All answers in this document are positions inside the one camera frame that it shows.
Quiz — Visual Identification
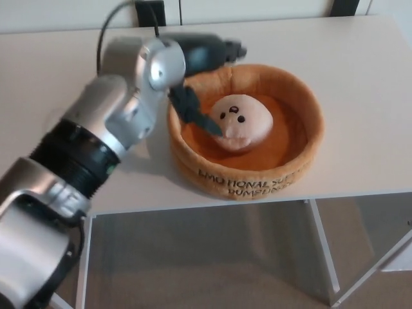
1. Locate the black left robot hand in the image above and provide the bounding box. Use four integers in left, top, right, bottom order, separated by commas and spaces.
167, 32, 249, 138

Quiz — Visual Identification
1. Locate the pink plush dumpling toy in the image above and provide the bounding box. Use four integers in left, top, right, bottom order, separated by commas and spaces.
210, 93, 275, 152

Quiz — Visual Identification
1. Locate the orange round plush plate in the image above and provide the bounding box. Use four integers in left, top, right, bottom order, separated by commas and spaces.
166, 62, 325, 201

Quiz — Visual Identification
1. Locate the black rectangular panel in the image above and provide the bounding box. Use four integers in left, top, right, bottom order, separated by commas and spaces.
135, 0, 167, 28
327, 0, 362, 17

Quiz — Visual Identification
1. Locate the white cabinet row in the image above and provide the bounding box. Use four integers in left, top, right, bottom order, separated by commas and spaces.
0, 0, 412, 35

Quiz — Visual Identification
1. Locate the white upright table leg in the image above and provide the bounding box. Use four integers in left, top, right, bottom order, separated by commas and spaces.
303, 198, 342, 299
74, 213, 97, 309

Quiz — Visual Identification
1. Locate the white slanted table leg brace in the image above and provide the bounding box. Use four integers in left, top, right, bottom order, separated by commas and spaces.
50, 288, 71, 309
330, 229, 412, 309

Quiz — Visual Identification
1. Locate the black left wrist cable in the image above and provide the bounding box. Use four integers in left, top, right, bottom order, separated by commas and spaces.
95, 0, 162, 71

